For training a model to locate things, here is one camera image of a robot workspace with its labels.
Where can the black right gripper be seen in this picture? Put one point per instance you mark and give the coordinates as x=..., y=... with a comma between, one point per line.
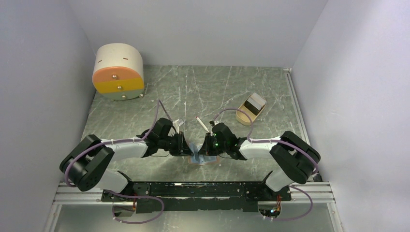
x=206, y=147

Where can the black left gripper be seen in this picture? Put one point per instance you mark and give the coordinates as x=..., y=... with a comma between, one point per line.
x=182, y=148

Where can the pink leather card holder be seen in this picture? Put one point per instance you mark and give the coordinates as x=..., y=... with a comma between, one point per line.
x=196, y=159

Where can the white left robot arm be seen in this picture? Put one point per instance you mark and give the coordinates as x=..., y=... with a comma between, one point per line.
x=87, y=164

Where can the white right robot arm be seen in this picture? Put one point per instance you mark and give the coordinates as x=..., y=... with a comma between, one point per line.
x=296, y=158

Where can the white pen with red cap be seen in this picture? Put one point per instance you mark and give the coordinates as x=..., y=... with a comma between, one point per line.
x=202, y=124

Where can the beige oval tray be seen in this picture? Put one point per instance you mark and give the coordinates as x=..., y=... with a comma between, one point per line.
x=244, y=116

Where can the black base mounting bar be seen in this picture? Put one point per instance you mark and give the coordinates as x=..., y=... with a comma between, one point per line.
x=148, y=197

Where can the round beige drawer box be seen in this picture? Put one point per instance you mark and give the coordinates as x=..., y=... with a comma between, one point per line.
x=118, y=72

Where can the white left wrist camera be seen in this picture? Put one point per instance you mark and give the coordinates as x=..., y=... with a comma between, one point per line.
x=178, y=125

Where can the aluminium frame rail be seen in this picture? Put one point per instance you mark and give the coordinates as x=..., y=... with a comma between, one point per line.
x=300, y=120

